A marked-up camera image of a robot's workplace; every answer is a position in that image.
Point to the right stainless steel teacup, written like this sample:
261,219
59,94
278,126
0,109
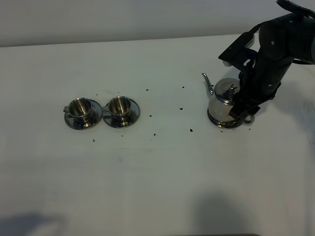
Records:
117,109

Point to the stainless steel teapot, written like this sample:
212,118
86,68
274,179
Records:
221,102

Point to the stainless steel teacup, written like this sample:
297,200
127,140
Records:
79,109
117,109

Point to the right stainless steel saucer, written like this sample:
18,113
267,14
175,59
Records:
135,114

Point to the left stainless steel teacup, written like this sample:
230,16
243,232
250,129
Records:
79,109

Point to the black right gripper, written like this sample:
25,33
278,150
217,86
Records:
257,86

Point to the left stainless steel saucer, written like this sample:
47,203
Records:
96,118

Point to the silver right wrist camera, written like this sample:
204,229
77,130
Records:
239,51

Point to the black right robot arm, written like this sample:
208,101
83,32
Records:
287,38

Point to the stainless steel saucer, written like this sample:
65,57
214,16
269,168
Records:
135,114
96,118

